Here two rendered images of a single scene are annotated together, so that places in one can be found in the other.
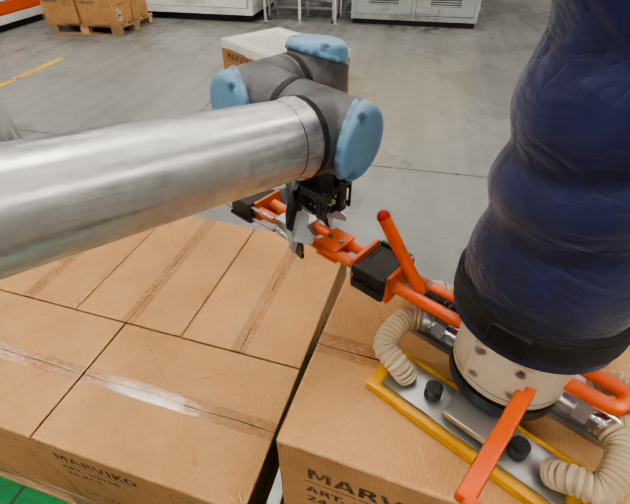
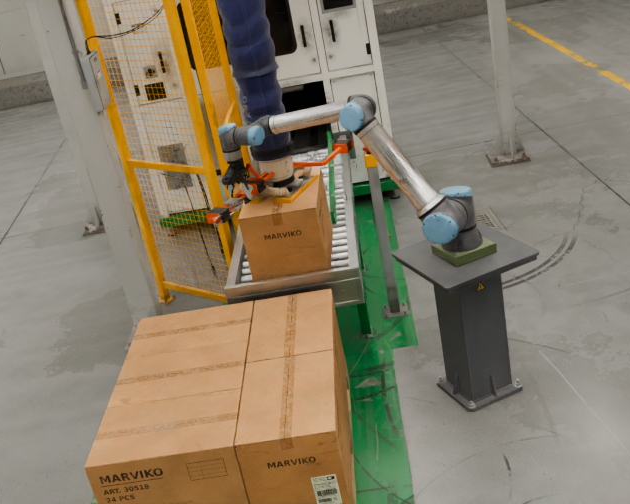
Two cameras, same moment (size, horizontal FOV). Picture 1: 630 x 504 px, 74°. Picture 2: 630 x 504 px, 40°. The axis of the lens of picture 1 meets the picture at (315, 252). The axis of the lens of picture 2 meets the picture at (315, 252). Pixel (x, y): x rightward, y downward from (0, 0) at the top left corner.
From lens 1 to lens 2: 4.30 m
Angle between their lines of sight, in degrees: 83
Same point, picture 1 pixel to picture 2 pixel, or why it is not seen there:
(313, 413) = (304, 205)
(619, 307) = not seen: hidden behind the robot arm
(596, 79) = (274, 92)
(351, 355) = (279, 207)
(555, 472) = (306, 171)
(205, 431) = (302, 308)
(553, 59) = (266, 94)
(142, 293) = (216, 370)
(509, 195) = not seen: hidden behind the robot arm
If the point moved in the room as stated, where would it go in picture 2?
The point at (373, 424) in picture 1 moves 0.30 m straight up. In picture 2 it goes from (303, 199) to (291, 143)
